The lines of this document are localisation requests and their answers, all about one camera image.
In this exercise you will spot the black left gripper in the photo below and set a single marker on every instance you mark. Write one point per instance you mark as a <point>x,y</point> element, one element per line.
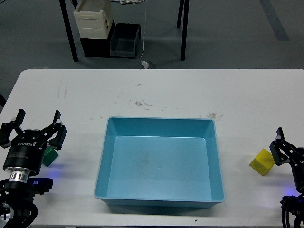
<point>26,150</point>

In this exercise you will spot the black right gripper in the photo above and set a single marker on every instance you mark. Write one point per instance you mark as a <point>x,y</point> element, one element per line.
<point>284,152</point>

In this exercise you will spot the yellow cube block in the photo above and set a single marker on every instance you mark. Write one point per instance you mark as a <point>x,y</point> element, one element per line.
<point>263,162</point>

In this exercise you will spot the green cube block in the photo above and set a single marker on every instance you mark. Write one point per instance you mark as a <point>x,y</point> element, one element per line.
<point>50,154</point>

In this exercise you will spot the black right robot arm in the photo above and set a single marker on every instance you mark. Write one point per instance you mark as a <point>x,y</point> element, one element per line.
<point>292,205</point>

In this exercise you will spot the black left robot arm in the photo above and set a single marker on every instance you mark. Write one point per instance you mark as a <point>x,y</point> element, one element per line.
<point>17,208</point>

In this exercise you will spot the black box under crate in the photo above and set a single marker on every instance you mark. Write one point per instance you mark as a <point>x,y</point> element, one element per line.
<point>98,47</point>

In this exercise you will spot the blue plastic tray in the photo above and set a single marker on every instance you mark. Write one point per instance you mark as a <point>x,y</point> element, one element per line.
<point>160,162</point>

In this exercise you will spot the black left table leg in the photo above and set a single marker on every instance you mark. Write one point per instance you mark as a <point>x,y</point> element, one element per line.
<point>69,33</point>

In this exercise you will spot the black table leg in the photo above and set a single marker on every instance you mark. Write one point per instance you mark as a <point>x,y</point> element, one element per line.
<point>182,20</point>
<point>69,33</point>

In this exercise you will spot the dark grey storage bin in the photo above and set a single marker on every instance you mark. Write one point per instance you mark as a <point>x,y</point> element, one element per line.
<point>124,40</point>

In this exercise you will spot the cream plastic crate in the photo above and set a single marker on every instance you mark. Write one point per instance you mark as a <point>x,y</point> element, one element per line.
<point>94,18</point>

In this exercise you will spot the white plug adapter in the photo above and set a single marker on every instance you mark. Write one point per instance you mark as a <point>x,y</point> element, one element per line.
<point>145,64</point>

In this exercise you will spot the black right table leg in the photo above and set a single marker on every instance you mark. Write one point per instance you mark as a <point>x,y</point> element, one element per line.
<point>182,20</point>

